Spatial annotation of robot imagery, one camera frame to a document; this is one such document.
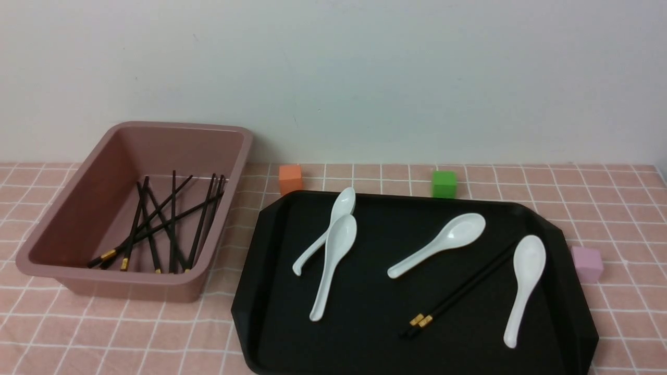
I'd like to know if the white ceramic spoon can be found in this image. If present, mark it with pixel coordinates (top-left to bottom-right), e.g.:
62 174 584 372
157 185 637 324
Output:
503 235 546 349
309 214 357 322
387 213 486 279
292 187 356 276

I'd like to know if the black plastic tray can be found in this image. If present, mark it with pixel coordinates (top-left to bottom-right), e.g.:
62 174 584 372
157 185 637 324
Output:
231 191 599 374

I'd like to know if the pink checkered tablecloth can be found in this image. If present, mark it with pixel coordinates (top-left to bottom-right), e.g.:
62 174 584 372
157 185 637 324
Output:
1 161 666 374

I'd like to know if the green cube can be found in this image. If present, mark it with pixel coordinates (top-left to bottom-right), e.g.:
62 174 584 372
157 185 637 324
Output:
431 170 458 199

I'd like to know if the black chopstick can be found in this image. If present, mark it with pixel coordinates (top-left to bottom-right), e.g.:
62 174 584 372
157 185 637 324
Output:
137 176 162 274
404 253 514 338
87 192 224 268
119 176 150 271
184 173 215 273
169 170 178 274
196 174 226 259
400 245 516 334
98 175 193 270

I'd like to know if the pink cube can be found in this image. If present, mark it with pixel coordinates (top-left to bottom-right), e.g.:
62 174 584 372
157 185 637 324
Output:
570 246 603 283

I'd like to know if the black chopstick in bin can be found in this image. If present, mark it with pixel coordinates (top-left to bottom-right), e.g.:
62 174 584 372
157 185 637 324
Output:
98 175 193 270
169 170 178 274
196 174 226 259
184 173 215 273
87 192 224 268
119 176 150 271
137 176 162 274

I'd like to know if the pink plastic bin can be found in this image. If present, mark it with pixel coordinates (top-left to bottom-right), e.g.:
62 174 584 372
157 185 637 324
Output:
15 121 253 303

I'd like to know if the orange cube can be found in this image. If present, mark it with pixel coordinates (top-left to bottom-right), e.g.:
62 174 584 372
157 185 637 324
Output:
278 164 303 195

